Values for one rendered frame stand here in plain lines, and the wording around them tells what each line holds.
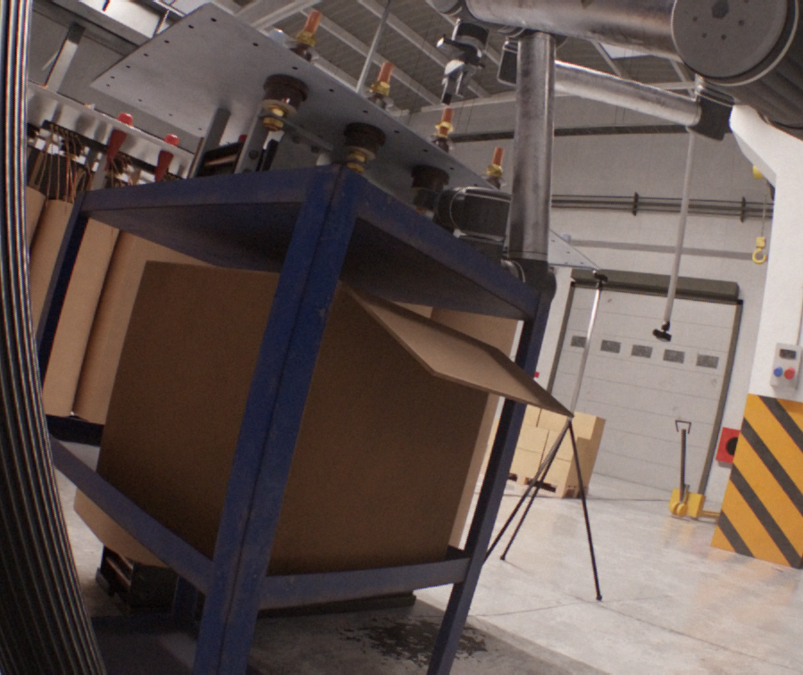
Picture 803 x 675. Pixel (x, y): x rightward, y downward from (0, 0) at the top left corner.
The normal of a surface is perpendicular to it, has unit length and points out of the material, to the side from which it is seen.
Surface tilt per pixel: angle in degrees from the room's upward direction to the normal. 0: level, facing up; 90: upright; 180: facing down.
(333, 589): 90
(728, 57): 109
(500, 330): 90
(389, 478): 90
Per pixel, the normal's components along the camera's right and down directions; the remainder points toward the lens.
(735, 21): -0.85, -0.04
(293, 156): 0.73, 0.13
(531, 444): -0.60, -0.23
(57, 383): 0.87, 0.18
